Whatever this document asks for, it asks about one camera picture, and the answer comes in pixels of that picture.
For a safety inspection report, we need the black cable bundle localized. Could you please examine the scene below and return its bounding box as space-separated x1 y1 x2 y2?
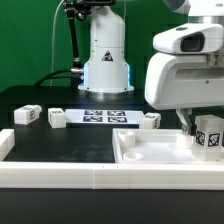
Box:
34 68 84 88

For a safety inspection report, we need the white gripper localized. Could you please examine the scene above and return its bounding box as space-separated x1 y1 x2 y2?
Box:
145 23 224 136

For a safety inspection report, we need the white thin cable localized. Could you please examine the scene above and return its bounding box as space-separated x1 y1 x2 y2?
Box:
49 0 66 87

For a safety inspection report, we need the white U-shaped obstacle fence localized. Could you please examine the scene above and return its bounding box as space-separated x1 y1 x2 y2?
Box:
0 129 224 190

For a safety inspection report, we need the white square tabletop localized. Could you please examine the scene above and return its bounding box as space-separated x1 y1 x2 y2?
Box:
112 129 204 164

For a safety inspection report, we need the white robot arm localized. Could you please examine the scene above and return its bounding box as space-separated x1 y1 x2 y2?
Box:
79 0 224 135

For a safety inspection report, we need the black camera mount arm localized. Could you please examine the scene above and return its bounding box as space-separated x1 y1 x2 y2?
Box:
63 0 116 85

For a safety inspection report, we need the white fiducial tag plate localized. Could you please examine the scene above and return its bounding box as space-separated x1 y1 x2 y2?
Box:
65 109 144 125

